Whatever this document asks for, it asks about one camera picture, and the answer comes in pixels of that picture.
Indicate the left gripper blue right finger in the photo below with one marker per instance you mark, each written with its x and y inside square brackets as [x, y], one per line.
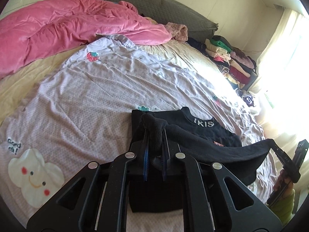
[211, 197]

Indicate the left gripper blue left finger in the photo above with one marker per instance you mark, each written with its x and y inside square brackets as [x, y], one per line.
[96, 198]

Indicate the grey quilted headboard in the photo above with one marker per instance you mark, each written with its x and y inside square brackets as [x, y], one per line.
[164, 11]

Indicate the purple small garment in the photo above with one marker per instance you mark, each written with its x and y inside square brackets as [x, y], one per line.
[249, 100]

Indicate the stack of folded clothes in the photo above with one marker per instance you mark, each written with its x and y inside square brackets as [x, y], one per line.
[239, 69]

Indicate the right hand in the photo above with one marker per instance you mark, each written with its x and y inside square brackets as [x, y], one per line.
[283, 178]

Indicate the lilac patterned bed sheet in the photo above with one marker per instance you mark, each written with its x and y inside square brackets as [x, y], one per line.
[59, 113]

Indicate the dark navy garment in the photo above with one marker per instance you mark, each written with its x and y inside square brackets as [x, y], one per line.
[201, 47]

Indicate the pink knitted garment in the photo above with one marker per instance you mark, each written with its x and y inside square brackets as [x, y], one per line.
[179, 32]

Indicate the pink quilted comforter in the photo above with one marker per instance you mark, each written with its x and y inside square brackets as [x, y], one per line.
[49, 27]

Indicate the green sleeve right forearm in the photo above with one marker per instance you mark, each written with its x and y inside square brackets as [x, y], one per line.
[283, 208]

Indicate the black sweater orange cuffs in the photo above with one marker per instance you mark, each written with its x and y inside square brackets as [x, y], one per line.
[205, 140]

